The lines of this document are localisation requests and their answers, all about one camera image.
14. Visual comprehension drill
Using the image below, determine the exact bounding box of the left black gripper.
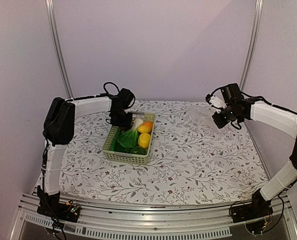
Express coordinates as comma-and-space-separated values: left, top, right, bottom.
110, 108, 133, 127

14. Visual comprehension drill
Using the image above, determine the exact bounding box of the bok choy toy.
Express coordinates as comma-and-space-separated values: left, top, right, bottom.
117, 118, 144, 149

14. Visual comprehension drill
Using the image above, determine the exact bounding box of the beige perforated plastic basket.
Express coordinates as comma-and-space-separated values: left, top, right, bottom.
102, 111, 156, 165

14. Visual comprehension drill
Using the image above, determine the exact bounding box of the clear zip top bag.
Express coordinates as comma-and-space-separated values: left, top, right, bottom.
187, 107, 227, 135

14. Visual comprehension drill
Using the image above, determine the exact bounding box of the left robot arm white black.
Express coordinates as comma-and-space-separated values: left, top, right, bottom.
41, 88, 136, 196

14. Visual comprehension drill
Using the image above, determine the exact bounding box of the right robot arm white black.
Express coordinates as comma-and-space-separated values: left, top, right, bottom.
241, 120, 297, 214

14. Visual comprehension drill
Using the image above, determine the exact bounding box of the green cucumber toy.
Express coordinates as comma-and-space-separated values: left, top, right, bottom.
110, 128, 123, 152

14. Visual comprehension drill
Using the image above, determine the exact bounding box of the yellow lemon toy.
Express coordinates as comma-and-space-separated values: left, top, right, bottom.
138, 133, 151, 149

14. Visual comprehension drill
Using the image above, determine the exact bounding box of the green pepper toy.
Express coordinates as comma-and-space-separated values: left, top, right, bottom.
129, 146, 147, 155

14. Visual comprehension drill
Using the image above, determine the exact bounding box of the floral tablecloth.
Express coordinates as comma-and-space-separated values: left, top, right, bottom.
59, 101, 268, 205

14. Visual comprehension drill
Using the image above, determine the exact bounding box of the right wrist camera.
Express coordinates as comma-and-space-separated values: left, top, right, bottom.
205, 94, 227, 110

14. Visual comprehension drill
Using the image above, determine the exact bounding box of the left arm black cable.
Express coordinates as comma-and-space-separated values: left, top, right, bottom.
102, 81, 122, 97

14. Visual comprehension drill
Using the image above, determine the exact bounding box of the right aluminium frame post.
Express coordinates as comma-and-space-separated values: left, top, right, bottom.
239, 0, 264, 91

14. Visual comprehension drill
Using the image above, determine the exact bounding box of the aluminium frame post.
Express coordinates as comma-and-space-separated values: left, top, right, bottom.
239, 0, 264, 91
45, 0, 74, 98

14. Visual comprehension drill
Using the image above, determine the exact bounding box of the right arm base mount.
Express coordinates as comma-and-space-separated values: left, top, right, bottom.
228, 201, 273, 235

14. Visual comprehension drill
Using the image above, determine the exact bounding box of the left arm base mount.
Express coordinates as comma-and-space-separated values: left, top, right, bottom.
37, 198, 81, 223

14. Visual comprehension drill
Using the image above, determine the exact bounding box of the aluminium front rail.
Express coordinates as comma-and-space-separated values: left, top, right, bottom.
10, 193, 297, 240

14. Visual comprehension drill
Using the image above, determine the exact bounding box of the left aluminium frame post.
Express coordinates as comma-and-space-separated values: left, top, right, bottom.
45, 0, 74, 98

